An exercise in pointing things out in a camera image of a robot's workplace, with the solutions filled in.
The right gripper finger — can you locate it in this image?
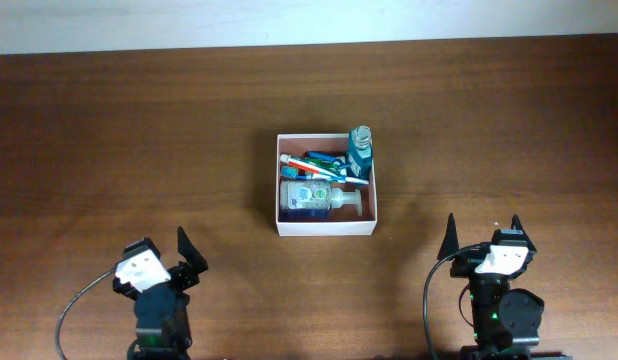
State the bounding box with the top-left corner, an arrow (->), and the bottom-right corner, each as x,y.
437,213 -> 459,261
511,214 -> 537,253

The dark blue Dettol foam bottle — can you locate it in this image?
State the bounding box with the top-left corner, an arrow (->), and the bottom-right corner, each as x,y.
279,180 -> 363,221

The teal Listerine mouthwash bottle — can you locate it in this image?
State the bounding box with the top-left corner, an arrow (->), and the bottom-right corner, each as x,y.
347,126 -> 373,180

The blue white toothbrush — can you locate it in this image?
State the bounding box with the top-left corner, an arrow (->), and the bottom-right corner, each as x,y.
280,166 -> 369,185

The teal toothpaste tube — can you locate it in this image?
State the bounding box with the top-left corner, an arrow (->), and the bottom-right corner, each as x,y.
279,154 -> 344,178

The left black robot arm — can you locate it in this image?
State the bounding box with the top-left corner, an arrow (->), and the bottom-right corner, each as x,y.
112,227 -> 209,360

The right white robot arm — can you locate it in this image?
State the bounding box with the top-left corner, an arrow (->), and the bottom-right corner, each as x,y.
437,215 -> 544,360

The white open cardboard box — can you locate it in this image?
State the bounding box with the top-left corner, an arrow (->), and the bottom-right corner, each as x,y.
275,133 -> 377,237

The black left camera cable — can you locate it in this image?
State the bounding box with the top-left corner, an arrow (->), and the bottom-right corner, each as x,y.
55,267 -> 120,360

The blue razor comb handle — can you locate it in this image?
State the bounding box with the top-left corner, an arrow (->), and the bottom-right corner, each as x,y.
305,151 -> 349,168

